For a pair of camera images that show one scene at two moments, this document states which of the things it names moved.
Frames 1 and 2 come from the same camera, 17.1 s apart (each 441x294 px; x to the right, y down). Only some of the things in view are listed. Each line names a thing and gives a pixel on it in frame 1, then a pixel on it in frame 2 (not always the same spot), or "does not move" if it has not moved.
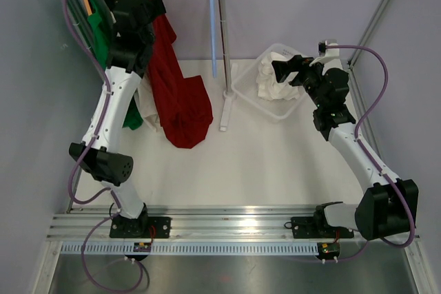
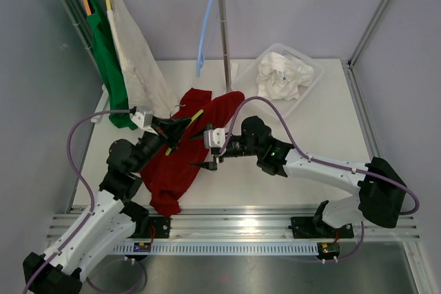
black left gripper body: x=148 y=7 → x=149 y=142
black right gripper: x=298 y=64 → x=209 y=165
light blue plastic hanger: x=213 y=28 → x=200 y=61
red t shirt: x=182 y=105 → x=168 y=174
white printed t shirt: x=268 y=86 does not move
